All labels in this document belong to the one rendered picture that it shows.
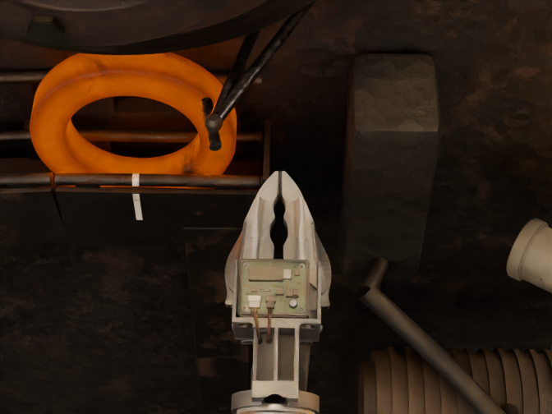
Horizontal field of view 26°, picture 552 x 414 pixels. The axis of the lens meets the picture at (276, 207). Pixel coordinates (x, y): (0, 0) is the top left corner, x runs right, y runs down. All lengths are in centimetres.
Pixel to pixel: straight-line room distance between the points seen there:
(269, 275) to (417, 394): 30
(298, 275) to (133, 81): 22
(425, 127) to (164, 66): 23
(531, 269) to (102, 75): 42
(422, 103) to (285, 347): 25
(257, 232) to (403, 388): 28
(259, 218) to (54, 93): 21
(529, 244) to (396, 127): 17
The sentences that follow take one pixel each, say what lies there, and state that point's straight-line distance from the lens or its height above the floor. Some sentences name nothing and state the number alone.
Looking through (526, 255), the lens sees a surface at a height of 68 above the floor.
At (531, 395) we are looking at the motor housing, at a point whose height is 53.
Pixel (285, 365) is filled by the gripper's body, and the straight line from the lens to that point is 96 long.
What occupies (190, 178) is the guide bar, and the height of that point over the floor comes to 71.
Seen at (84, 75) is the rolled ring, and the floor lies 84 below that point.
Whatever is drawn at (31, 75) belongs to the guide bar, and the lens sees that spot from 115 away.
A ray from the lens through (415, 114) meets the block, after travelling 105.
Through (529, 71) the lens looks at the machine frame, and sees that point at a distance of 115.
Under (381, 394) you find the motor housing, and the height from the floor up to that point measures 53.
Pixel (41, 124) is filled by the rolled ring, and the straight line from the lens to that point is 109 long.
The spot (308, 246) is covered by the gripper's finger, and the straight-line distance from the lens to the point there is 102.
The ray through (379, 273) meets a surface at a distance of 118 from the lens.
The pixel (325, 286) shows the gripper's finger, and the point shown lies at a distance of 101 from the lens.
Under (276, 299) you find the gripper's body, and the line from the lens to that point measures 95.
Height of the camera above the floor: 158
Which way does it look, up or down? 53 degrees down
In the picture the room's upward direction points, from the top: straight up
